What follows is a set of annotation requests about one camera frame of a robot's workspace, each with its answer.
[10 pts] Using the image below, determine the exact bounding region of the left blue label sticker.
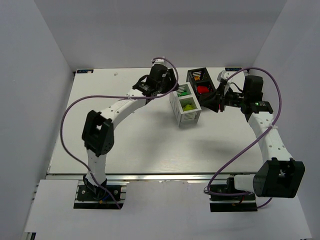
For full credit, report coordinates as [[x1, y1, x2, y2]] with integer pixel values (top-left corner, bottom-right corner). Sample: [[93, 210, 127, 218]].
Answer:
[[76, 69, 94, 74]]

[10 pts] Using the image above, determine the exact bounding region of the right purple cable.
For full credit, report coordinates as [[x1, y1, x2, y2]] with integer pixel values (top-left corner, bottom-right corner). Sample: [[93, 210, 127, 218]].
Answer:
[[203, 66, 283, 209]]

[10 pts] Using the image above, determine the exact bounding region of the white slotted container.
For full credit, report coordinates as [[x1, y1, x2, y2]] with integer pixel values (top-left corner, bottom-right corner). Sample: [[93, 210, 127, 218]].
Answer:
[[169, 82, 202, 127]]

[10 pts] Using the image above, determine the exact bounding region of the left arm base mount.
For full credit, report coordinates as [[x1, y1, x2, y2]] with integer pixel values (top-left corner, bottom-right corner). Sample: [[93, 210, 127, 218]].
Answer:
[[73, 184, 126, 210]]

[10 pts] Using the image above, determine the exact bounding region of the blue label sticker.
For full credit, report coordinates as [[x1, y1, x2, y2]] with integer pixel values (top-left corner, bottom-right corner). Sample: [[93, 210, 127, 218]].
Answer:
[[224, 67, 242, 72], [76, 69, 94, 74]]

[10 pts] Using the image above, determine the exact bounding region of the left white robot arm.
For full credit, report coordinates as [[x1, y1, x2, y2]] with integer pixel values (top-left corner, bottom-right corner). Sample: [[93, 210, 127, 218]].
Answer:
[[81, 63, 179, 195]]

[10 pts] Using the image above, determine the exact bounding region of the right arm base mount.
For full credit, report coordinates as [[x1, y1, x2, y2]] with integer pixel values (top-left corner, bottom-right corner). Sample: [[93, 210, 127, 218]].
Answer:
[[204, 177, 258, 213]]

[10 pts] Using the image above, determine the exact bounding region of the black slotted container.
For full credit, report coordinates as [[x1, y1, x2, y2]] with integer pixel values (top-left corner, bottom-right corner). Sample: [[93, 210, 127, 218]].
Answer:
[[186, 67, 214, 106]]

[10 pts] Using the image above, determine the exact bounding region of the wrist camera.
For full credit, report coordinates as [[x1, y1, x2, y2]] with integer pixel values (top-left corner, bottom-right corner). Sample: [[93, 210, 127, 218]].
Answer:
[[151, 57, 166, 65], [217, 70, 232, 87]]

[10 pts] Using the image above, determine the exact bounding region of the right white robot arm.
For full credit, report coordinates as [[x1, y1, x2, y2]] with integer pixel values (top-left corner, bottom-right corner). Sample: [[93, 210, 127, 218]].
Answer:
[[204, 75, 305, 199]]

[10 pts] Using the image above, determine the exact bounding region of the lime green lego plate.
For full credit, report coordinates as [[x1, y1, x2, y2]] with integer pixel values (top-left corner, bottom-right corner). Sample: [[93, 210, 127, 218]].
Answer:
[[182, 104, 194, 112]]

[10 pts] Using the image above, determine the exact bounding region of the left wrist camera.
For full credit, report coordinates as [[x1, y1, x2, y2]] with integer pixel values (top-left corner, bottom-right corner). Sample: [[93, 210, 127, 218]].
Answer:
[[151, 57, 166, 65]]

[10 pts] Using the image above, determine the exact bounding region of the red lime rounded lego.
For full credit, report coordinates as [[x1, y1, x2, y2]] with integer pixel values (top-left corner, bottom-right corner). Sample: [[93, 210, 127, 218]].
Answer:
[[197, 85, 210, 95]]

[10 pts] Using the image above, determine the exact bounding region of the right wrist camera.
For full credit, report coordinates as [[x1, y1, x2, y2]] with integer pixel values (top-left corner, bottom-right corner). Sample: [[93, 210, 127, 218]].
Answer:
[[217, 70, 232, 87]]

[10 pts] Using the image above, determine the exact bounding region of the right blue label sticker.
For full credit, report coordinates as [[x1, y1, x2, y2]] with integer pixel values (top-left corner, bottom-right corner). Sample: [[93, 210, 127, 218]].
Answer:
[[224, 67, 242, 72]]

